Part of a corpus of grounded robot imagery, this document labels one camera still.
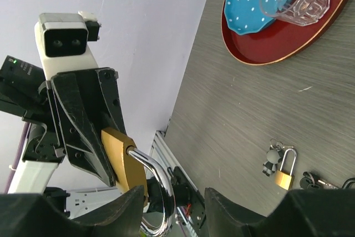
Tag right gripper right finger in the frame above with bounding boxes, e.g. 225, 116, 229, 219
205, 184, 354, 236

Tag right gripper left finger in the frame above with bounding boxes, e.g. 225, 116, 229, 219
1, 185, 144, 236

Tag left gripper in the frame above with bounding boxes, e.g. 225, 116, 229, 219
23, 68, 126, 186

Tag black keys of orange padlock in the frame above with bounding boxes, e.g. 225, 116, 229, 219
299, 172, 338, 190

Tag large brass padlock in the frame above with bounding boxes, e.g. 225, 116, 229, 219
101, 128, 176, 236

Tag panda keychain with keys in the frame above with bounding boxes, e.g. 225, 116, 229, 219
262, 138, 294, 177

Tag orange black padlock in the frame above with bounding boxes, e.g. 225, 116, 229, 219
342, 178, 355, 189

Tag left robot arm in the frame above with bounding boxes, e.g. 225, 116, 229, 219
1, 56, 208, 236

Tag red round tray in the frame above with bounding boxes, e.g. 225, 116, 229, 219
221, 0, 348, 65

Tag blue dotted plate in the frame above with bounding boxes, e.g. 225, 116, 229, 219
224, 0, 299, 37

